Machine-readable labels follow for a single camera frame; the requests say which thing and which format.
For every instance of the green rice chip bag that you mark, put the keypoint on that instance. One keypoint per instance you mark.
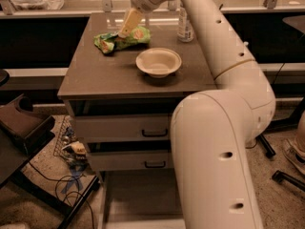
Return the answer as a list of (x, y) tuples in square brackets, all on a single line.
[(111, 41)]

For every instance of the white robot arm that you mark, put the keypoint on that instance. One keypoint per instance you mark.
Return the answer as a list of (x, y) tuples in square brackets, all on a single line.
[(211, 130)]

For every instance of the grey drawer cabinet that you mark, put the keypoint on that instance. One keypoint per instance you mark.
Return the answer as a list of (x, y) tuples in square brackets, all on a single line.
[(99, 84)]

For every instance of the upper grey drawer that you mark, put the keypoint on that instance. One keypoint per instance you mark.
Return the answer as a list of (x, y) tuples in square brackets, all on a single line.
[(121, 128)]

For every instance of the grey drawer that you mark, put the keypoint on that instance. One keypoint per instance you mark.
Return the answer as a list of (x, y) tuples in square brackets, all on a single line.
[(121, 128), (130, 160)]

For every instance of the middle grey drawer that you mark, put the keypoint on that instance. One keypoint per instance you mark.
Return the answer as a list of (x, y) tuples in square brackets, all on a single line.
[(130, 160)]

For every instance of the open bottom drawer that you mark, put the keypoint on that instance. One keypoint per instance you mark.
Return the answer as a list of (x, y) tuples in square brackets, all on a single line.
[(140, 199)]

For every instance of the white paper bowl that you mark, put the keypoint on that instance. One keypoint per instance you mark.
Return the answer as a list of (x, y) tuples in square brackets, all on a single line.
[(158, 62)]

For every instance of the clear water bottle on cabinet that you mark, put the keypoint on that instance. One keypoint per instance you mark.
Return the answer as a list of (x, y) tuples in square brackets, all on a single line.
[(185, 29)]

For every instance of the dark brown chair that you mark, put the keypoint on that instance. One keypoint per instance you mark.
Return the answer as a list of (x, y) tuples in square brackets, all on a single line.
[(24, 134)]

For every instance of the black stand leg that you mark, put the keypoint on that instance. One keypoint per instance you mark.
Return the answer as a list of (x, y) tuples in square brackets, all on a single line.
[(269, 151)]

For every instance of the person's tan trouser leg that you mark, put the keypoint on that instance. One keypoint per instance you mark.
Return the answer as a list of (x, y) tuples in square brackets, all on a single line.
[(300, 135)]

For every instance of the black chair base leg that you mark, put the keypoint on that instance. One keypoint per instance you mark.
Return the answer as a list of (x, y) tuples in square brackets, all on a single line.
[(279, 177)]

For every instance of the wire basket with clutter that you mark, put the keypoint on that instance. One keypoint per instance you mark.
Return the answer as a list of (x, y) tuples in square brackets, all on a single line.
[(68, 147)]

